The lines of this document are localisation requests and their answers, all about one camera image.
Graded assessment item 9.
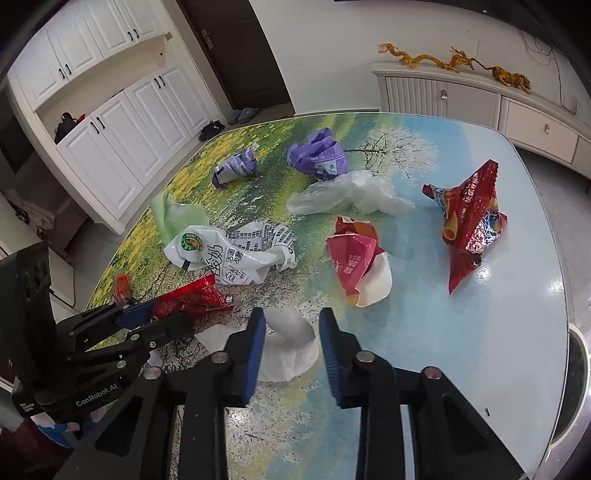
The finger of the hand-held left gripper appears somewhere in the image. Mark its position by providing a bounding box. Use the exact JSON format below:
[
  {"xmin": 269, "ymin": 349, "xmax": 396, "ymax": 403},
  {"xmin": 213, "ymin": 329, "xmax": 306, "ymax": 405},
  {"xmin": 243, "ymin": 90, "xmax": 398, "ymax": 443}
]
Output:
[
  {"xmin": 69, "ymin": 311, "xmax": 195, "ymax": 370},
  {"xmin": 55, "ymin": 300, "xmax": 158, "ymax": 354}
]

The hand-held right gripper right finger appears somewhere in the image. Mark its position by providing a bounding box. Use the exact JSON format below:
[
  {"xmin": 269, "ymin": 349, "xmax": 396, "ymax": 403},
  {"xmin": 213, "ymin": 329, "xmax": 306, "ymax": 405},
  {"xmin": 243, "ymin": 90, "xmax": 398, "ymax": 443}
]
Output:
[{"xmin": 318, "ymin": 307, "xmax": 527, "ymax": 480}]

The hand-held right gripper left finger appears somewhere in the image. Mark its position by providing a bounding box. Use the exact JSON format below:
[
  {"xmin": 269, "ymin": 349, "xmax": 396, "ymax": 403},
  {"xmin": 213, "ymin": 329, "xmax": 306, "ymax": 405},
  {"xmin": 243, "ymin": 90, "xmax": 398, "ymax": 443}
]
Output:
[{"xmin": 55, "ymin": 307, "xmax": 269, "ymax": 480}]

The white tissue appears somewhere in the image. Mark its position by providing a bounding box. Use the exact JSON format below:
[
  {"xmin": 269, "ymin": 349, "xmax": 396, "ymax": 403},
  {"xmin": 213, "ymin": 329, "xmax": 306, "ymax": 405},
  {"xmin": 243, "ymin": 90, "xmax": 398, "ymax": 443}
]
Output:
[{"xmin": 194, "ymin": 307, "xmax": 320, "ymax": 383}]

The red wrapper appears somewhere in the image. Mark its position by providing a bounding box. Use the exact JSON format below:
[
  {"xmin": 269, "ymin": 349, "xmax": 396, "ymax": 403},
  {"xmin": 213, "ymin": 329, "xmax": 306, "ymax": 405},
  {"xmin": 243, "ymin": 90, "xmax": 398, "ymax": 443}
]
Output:
[{"xmin": 151, "ymin": 274, "xmax": 235, "ymax": 319}]

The green plastic bag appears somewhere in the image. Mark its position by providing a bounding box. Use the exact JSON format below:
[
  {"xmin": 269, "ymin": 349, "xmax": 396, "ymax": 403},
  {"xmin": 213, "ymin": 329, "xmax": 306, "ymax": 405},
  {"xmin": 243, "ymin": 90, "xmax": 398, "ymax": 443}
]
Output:
[{"xmin": 151, "ymin": 191, "xmax": 211, "ymax": 247}]

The red foil snack bag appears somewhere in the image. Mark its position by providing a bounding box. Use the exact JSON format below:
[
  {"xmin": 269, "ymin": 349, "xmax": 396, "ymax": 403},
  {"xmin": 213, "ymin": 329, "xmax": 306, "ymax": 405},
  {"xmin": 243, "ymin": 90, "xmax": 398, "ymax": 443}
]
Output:
[{"xmin": 422, "ymin": 159, "xmax": 509, "ymax": 294}]

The large purple plastic bag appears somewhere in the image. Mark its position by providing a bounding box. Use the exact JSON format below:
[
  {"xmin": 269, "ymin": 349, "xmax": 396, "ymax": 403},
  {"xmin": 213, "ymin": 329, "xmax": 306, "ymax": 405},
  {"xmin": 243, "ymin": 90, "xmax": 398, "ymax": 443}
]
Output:
[{"xmin": 286, "ymin": 129, "xmax": 349, "ymax": 182}]

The white printed plastic bag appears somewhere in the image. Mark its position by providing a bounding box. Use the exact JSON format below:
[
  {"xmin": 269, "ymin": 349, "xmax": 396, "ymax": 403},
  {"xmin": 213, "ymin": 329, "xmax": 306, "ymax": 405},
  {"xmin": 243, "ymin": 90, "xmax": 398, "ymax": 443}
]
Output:
[{"xmin": 163, "ymin": 219, "xmax": 297, "ymax": 287}]

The brown box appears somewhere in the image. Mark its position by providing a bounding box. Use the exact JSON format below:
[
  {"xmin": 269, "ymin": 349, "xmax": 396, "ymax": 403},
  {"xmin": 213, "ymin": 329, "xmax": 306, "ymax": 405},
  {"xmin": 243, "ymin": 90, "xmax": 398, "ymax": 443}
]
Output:
[{"xmin": 48, "ymin": 198, "xmax": 90, "ymax": 252}]

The crushed red paper cup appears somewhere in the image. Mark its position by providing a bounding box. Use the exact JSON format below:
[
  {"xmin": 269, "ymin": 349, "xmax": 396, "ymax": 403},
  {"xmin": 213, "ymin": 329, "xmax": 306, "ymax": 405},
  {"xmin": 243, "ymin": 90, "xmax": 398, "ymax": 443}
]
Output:
[{"xmin": 325, "ymin": 215, "xmax": 393, "ymax": 308}]

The white cloth pile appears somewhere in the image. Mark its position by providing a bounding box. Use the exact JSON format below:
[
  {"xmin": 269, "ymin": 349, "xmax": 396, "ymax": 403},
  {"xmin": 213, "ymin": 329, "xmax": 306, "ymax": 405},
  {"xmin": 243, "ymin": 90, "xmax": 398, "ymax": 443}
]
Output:
[{"xmin": 14, "ymin": 196, "xmax": 54, "ymax": 232}]

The clear plastic bag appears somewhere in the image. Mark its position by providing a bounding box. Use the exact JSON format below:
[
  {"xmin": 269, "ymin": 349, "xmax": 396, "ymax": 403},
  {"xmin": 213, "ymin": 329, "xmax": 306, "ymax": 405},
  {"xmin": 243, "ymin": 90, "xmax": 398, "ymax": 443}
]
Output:
[{"xmin": 285, "ymin": 170, "xmax": 416, "ymax": 217}]

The small purple white wrapper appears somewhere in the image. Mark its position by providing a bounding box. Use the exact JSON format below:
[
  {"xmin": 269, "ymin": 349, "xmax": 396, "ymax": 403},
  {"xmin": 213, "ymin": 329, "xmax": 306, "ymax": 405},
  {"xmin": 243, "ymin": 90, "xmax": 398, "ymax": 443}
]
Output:
[{"xmin": 211, "ymin": 143, "xmax": 260, "ymax": 189}]

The black bag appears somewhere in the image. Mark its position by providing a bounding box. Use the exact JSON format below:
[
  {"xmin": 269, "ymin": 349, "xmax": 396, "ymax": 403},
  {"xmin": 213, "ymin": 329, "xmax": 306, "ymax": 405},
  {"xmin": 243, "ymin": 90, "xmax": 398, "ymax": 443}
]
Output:
[{"xmin": 54, "ymin": 112, "xmax": 88, "ymax": 145}]

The dark brown door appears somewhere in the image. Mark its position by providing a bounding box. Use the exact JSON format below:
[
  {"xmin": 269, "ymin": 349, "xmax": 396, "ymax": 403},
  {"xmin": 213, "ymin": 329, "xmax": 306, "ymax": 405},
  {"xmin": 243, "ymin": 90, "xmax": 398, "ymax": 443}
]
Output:
[{"xmin": 178, "ymin": 0, "xmax": 296, "ymax": 116}]

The white TV console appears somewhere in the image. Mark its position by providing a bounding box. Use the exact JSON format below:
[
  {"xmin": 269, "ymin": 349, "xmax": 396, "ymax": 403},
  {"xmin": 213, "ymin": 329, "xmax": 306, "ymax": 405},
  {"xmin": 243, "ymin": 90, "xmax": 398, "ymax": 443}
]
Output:
[{"xmin": 372, "ymin": 62, "xmax": 591, "ymax": 178}]

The golden dragon figurine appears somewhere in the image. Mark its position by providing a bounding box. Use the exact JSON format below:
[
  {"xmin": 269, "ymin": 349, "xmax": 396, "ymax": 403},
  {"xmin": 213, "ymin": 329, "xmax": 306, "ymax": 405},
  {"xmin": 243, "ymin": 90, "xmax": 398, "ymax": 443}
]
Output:
[{"xmin": 378, "ymin": 43, "xmax": 481, "ymax": 75}]

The golden tiger figurine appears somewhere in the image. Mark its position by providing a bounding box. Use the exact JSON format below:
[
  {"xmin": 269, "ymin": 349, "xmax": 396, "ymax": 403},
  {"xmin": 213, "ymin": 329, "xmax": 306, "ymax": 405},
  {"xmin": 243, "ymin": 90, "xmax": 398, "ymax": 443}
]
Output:
[{"xmin": 480, "ymin": 65, "xmax": 533, "ymax": 95}]

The white wall cabinet unit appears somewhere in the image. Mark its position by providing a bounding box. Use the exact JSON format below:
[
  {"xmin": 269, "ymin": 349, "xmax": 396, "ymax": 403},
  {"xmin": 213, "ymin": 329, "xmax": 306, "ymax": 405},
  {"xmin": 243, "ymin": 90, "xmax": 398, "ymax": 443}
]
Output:
[{"xmin": 7, "ymin": 0, "xmax": 232, "ymax": 236}]

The black wall cable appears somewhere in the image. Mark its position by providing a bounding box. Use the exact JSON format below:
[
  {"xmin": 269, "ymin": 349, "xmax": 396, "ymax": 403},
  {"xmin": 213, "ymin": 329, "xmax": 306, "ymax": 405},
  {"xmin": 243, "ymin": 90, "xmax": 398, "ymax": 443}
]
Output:
[{"xmin": 519, "ymin": 28, "xmax": 568, "ymax": 108}]

